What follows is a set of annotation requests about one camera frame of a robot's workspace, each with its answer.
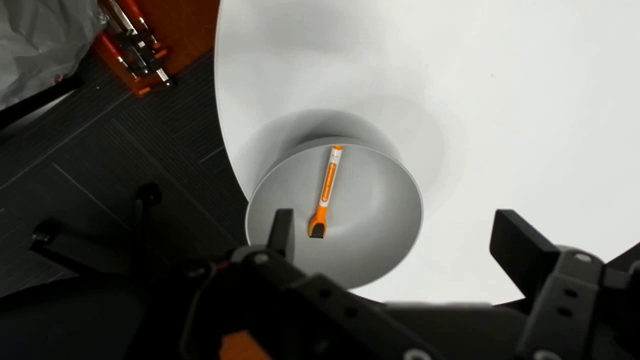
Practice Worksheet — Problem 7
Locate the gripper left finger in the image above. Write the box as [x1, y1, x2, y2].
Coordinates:
[215, 208, 447, 360]

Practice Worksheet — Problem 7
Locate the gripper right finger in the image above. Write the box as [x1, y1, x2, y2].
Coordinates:
[489, 209, 640, 360]

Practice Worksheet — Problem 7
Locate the grey bowl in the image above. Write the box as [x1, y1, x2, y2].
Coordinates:
[244, 136, 425, 291]

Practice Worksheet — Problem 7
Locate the orange marker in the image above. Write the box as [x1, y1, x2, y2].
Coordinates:
[307, 145, 345, 239]

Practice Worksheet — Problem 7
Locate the pile of orange bar clamps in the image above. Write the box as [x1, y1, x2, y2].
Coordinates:
[94, 0, 177, 97]

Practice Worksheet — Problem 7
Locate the white plastic sheet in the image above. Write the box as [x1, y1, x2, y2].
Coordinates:
[0, 0, 109, 112]

